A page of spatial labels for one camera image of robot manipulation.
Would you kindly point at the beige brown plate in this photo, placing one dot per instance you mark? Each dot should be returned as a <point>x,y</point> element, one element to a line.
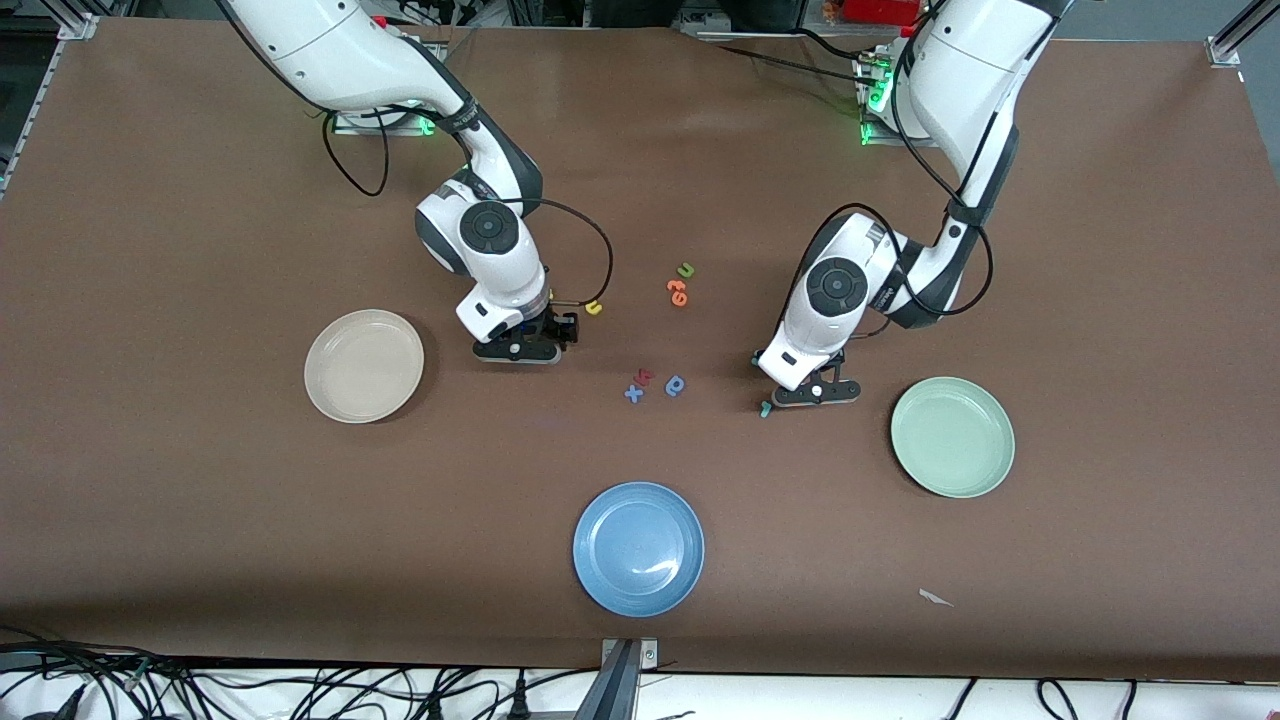
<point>364,366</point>

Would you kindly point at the silver table corner bracket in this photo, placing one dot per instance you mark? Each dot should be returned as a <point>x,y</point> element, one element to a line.
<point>1225,48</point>
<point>80,26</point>

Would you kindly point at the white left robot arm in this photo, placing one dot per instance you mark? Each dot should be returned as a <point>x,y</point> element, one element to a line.
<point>980,60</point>

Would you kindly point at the brown table cover mat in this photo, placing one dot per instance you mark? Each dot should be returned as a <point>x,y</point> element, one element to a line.
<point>200,500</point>

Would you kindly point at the blue round foam letter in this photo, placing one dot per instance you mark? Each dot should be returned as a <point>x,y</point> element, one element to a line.
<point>670,386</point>

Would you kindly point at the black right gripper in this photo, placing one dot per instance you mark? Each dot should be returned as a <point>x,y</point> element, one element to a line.
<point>556,325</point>

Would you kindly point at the red foam letter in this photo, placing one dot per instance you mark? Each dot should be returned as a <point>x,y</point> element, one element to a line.
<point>645,377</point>

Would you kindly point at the light green plate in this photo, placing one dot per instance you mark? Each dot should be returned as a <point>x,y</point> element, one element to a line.
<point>952,437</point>

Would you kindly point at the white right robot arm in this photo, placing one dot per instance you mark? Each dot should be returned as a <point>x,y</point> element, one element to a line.
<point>340,50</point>

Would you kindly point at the black power plug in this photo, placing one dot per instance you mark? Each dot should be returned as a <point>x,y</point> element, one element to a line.
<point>435,708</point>
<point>518,705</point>

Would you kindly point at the silver metal bracket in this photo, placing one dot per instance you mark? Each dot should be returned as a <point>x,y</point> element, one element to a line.
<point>650,655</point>

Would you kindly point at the red box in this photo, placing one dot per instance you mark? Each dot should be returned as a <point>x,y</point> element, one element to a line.
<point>875,10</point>

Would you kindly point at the blue plate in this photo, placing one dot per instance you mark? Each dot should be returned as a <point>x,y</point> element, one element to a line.
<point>638,550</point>

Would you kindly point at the white paper scrap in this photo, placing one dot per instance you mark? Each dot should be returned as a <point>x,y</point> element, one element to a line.
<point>933,597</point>

